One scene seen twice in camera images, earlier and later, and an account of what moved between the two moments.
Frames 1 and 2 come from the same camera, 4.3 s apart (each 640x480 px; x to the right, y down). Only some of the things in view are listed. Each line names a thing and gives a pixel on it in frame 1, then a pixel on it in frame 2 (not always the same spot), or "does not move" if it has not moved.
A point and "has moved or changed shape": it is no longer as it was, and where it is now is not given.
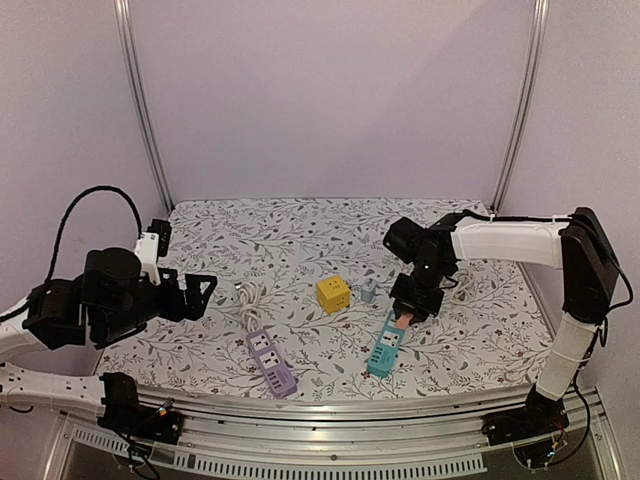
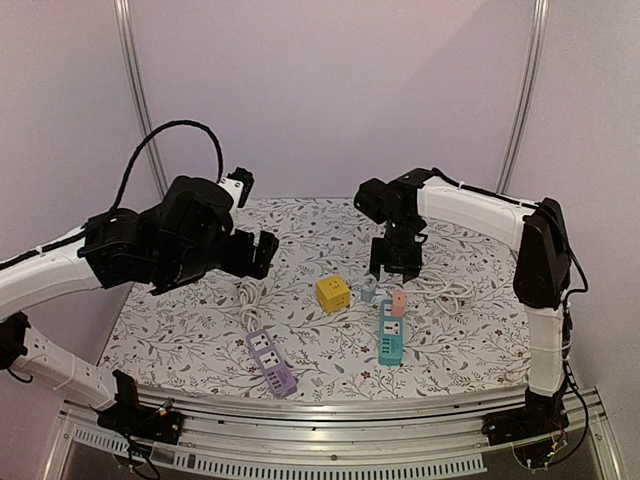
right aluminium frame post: [539, 28] does not move
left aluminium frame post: [125, 25] does not move
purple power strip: [279, 378] does not move
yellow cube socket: [333, 294] does not move
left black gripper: [195, 306] -> [264, 252]
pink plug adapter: [403, 320] has moved or changed shape
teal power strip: [383, 357] has moved or changed shape
